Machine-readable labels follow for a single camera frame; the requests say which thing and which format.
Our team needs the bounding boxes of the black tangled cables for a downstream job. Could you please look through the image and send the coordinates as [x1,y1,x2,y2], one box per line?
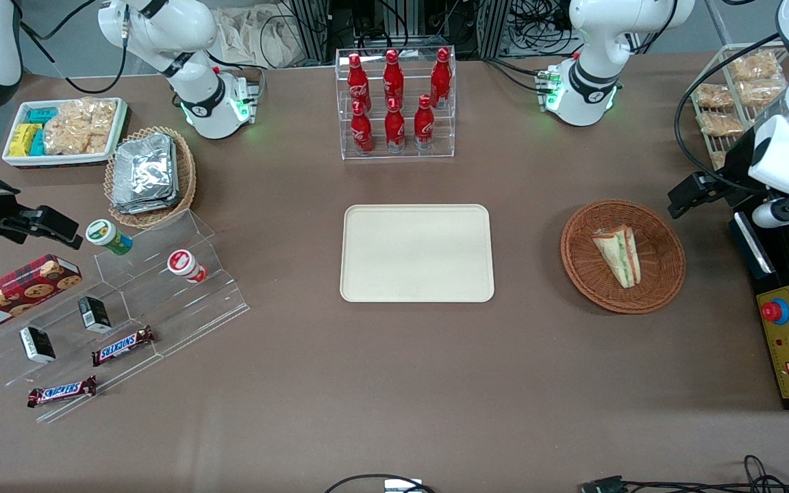
[484,0,581,93]

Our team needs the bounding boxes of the beige cloth bag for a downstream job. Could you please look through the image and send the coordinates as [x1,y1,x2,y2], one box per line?
[213,3,299,69]

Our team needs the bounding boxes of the clear acrylic stepped display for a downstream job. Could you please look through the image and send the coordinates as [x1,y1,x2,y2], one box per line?
[0,209,251,424]

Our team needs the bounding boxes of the yellow snack packet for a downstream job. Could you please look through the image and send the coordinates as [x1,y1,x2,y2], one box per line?
[9,123,42,157]

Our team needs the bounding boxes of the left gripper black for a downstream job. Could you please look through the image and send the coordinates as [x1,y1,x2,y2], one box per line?
[667,127,780,220]

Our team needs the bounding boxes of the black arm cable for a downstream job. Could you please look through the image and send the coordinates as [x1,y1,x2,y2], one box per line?
[19,0,129,95]
[673,32,782,196]

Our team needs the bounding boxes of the oval tan wicker basket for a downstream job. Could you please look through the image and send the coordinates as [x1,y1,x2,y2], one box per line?
[104,126,197,229]

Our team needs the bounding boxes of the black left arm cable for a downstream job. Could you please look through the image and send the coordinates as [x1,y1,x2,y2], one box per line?
[673,32,782,196]

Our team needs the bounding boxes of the red tartan cookie box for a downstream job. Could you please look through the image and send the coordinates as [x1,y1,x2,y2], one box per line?
[0,254,83,338]

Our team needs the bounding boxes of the brown Snickers bar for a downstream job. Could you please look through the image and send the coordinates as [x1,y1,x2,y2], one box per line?
[91,326,156,367]
[27,375,98,409]

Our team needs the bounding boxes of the black looped cable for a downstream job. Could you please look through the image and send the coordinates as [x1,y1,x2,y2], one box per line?
[325,474,436,493]

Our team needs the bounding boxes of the green lid snack cup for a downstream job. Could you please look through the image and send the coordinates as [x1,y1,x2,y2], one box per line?
[86,219,134,256]

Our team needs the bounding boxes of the triangular sandwich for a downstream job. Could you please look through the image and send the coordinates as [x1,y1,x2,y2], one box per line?
[592,225,642,289]

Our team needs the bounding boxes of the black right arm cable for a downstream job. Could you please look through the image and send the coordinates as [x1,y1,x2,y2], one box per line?
[19,0,129,95]

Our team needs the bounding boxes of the clear rice cracker bag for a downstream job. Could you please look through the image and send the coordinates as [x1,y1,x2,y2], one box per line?
[43,98,118,155]

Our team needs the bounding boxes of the aluminium profile bar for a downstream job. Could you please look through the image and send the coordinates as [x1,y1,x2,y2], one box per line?
[705,0,739,46]

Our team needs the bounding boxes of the silver foil wrapped pack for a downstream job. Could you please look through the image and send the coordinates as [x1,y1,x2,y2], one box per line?
[114,133,177,198]
[112,185,180,215]

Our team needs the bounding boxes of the round brown wicker basket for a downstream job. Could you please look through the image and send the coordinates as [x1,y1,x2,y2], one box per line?
[560,199,687,315]

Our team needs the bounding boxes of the red lid snack cup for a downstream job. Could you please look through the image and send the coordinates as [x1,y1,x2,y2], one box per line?
[166,249,208,284]

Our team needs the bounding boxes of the black cables with connector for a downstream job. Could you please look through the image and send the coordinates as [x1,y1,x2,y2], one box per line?
[581,455,789,493]

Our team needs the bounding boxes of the clear acrylic bottle rack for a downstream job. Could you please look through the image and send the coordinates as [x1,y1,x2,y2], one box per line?
[335,46,457,161]

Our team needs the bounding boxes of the red cola bottle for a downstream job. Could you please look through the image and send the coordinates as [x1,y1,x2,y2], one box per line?
[347,53,371,114]
[351,101,375,155]
[383,49,405,110]
[384,98,407,153]
[431,47,453,109]
[414,94,436,151]

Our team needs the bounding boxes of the white rectangular snack tray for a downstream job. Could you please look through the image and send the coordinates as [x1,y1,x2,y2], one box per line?
[2,97,129,167]

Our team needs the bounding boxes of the white wire rack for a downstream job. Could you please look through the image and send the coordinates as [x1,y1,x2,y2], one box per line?
[690,42,789,172]

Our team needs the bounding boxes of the small black box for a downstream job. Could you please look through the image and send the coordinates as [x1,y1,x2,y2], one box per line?
[19,326,57,364]
[78,296,113,334]

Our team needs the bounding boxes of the beige plastic tray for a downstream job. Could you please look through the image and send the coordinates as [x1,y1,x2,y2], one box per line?
[340,204,495,303]

